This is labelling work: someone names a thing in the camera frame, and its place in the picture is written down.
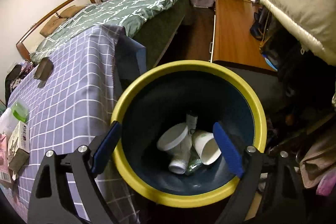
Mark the white paper cup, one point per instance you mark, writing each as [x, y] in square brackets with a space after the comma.
[207, 150]

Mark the pink printed packet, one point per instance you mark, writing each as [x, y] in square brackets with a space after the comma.
[4, 158]

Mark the brown pillow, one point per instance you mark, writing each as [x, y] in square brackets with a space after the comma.
[52, 26]
[71, 11]

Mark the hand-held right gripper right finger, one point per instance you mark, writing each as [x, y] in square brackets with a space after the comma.
[228, 150]

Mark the dark hanging bag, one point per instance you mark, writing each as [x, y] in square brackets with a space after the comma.
[296, 74]

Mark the pink cloth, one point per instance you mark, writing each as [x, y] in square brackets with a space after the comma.
[326, 184]

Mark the white plastic bowl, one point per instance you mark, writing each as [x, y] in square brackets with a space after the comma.
[173, 136]

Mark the white pill bottle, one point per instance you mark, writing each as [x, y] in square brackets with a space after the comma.
[178, 165]

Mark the dark green bed base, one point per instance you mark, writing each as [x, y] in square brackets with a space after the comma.
[162, 29]

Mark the clear plastic wrapper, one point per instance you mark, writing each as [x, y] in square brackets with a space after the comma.
[6, 121]

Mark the yellow-rimmed dark trash bin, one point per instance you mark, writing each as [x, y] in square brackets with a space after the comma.
[162, 98]

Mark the dark clothes heap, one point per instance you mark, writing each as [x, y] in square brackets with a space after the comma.
[13, 79]

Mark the bed with green quilt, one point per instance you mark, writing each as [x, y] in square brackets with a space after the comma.
[126, 8]

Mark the wooden bed headboard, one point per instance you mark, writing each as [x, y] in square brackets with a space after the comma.
[52, 12]

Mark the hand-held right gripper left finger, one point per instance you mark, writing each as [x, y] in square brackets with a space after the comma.
[106, 148]

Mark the wooden desk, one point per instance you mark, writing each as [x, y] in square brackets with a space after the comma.
[233, 29]

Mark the black plastic food tray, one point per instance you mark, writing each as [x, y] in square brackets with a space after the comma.
[43, 69]

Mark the green leaf-print box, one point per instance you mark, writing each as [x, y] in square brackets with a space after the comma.
[18, 142]

